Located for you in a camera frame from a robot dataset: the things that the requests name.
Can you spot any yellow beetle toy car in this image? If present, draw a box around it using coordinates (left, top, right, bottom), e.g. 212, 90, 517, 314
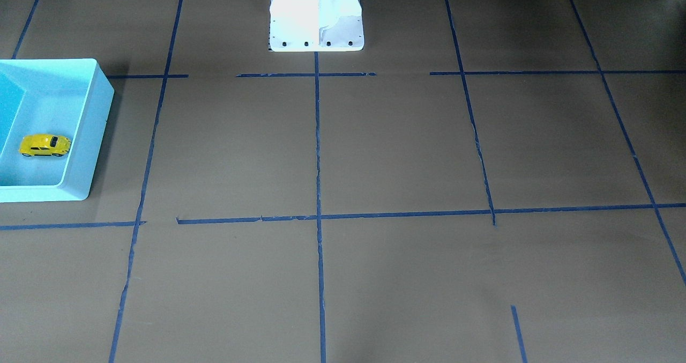
19, 134, 72, 157

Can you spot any brown paper table cover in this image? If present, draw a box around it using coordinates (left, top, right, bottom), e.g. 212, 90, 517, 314
2, 0, 684, 362

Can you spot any light blue plastic bin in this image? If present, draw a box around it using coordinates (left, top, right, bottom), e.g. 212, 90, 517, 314
1, 58, 114, 203

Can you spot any white metal bracket plate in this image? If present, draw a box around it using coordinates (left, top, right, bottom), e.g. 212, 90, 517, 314
268, 0, 365, 53

